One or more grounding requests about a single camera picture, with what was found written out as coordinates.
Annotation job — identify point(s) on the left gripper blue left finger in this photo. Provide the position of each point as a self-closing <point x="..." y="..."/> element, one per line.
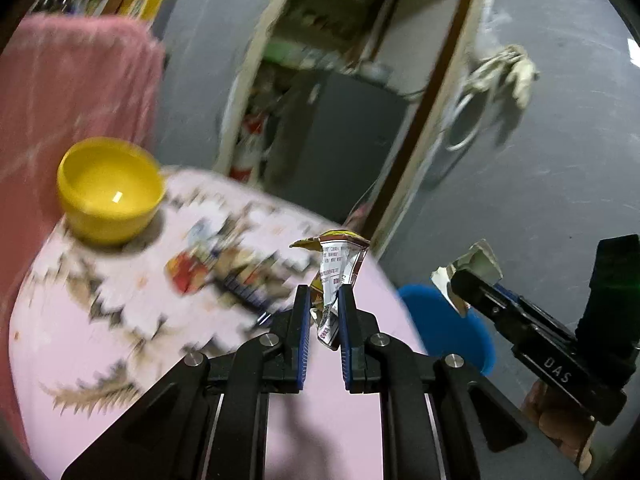
<point x="297" y="338"/>

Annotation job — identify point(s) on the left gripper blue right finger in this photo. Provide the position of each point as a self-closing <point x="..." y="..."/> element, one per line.
<point x="361" y="373"/>

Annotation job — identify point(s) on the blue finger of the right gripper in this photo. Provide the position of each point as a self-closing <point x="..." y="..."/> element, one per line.
<point x="513" y="296"/>
<point x="480" y="295"/>

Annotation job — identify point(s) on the white paper wrapper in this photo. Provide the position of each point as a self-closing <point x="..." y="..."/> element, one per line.
<point x="481" y="260"/>

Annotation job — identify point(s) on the blue snack wrapper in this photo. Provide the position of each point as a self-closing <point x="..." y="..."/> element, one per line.
<point x="250" y="296"/>

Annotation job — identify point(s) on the silver red foil wrapper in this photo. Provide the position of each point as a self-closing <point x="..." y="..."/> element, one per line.
<point x="342" y="254"/>

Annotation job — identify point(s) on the red yellow snack wrapper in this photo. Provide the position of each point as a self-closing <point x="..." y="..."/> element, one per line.
<point x="186" y="273"/>

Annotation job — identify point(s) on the person's right hand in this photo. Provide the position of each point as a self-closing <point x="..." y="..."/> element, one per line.
<point x="562" y="421"/>

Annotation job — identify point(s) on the grey mini fridge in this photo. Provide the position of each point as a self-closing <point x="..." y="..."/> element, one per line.
<point x="333" y="138"/>

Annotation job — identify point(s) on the red white rice bag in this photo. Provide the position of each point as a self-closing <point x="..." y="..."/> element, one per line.
<point x="249" y="146"/>

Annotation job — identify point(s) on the cream rubber gloves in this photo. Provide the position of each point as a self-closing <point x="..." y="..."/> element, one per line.
<point x="513" y="66"/>

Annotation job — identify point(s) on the yellow plastic bowl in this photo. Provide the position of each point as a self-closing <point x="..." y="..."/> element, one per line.
<point x="109" y="189"/>

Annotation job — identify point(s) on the metal pot on fridge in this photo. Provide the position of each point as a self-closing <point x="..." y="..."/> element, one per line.
<point x="375" y="72"/>

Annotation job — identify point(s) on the pink plaid towel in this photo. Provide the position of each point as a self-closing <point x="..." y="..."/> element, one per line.
<point x="63" y="79"/>

